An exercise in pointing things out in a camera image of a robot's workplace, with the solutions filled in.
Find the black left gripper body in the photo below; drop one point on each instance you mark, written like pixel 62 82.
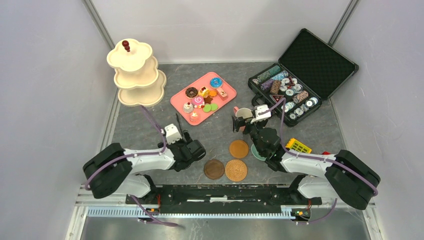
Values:
pixel 180 143

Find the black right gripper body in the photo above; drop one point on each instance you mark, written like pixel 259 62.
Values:
pixel 250 128

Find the white cupcake toy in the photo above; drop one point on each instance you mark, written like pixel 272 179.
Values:
pixel 188 108

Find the small pink cupcake toy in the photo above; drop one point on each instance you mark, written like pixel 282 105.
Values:
pixel 194 116

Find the pink swirl cake toy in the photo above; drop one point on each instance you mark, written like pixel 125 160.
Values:
pixel 198 102

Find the chocolate donut toy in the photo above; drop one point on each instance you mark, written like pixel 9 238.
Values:
pixel 191 92

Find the yellow cake toy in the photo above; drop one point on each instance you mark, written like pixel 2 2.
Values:
pixel 203 92

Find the blue donut toy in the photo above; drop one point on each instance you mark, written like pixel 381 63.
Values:
pixel 216 82

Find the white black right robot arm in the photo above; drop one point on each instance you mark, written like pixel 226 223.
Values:
pixel 342 175

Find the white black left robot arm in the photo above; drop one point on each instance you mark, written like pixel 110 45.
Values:
pixel 121 170

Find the pink mug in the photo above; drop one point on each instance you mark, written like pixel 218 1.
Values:
pixel 243 112

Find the teal green cup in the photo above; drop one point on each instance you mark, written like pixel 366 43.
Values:
pixel 256 154

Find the orange round coaster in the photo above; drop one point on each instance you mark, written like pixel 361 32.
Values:
pixel 239 149

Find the pink serving tray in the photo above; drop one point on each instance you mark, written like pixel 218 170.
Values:
pixel 179 98

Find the green round cookie left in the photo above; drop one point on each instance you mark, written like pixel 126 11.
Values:
pixel 207 108

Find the green round cookie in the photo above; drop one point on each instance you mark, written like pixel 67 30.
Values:
pixel 207 108
pixel 213 107

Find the dark brown round coaster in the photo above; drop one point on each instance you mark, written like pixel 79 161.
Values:
pixel 214 169

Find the brown star cookie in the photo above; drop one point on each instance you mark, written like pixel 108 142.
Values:
pixel 208 99

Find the green round cookie right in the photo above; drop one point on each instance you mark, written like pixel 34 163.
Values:
pixel 213 107

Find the orange flower cookie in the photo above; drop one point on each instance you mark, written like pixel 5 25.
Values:
pixel 213 93

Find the pink slice cake toy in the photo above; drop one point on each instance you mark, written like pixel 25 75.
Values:
pixel 222 93

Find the woven tan round coaster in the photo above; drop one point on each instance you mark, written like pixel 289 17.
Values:
pixel 236 170

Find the yellow toy block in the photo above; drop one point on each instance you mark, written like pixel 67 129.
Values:
pixel 294 144

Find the cream three-tier dessert stand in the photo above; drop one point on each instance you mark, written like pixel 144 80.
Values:
pixel 137 77

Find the black poker chip case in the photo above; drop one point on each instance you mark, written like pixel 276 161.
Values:
pixel 309 72

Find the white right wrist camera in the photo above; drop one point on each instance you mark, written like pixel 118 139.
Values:
pixel 260 113

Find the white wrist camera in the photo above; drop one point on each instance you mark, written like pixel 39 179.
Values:
pixel 172 134
pixel 260 113

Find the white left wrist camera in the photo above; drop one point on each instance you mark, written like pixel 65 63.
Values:
pixel 172 134

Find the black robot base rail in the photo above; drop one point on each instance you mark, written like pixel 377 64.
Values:
pixel 232 200

